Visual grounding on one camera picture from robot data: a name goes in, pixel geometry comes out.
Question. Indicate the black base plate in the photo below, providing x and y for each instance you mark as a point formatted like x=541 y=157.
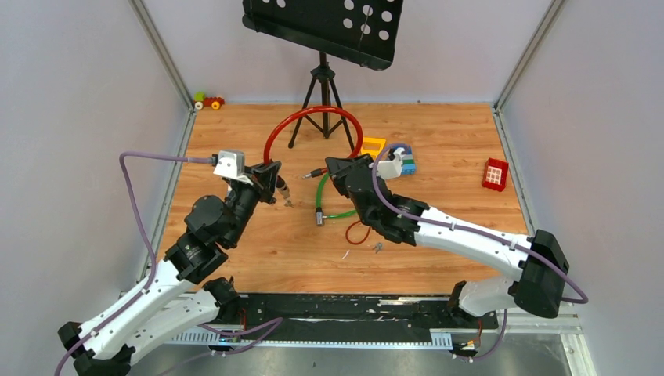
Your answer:
x=351 y=318

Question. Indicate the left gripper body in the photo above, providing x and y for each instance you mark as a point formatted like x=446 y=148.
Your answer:
x=265 y=194

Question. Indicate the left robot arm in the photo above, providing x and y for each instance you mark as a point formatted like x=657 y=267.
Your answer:
x=179 y=293

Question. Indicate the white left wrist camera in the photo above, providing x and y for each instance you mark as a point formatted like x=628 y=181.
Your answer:
x=230 y=164

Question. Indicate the blue green stacked blocks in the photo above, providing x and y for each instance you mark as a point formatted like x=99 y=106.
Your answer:
x=408 y=163

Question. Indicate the red padlock with thin cable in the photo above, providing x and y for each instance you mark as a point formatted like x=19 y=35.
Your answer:
x=357 y=233

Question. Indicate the red window block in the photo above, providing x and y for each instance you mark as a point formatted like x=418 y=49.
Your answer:
x=495 y=175

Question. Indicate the small key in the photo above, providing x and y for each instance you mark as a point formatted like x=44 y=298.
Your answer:
x=377 y=247

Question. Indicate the toy car red green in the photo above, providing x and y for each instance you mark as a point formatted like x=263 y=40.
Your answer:
x=201 y=101

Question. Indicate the green cable lock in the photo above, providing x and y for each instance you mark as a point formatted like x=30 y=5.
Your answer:
x=320 y=215

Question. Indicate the yellow triangular plastic piece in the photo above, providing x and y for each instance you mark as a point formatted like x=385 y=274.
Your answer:
x=372 y=146

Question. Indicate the thick red cable lock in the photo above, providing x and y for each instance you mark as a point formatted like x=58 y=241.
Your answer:
x=303 y=113

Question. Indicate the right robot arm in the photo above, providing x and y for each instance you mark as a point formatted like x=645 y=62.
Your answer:
x=533 y=269

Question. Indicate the black music stand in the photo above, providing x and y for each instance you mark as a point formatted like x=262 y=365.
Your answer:
x=361 y=32

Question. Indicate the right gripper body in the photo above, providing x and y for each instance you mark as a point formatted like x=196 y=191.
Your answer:
x=338 y=178

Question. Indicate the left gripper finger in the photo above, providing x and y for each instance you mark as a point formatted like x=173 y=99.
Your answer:
x=274 y=180
x=257 y=173

